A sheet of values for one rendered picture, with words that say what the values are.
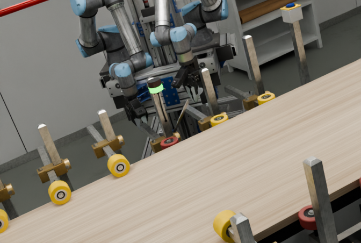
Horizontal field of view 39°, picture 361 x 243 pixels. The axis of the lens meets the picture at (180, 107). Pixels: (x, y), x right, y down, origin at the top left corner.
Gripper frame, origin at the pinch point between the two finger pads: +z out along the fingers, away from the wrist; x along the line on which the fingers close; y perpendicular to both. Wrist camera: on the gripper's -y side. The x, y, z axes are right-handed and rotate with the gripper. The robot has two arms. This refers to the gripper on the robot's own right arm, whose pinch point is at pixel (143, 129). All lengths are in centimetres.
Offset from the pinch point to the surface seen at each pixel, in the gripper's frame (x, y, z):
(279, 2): -216, 208, 31
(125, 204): 30, -73, -10
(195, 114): -23.5, -15.6, -3.4
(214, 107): -28.4, -30.3, -9.9
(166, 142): 1.0, -40.6, -9.3
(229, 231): 12, -121, -17
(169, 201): 17, -84, -10
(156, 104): -2.8, -30.0, -23.0
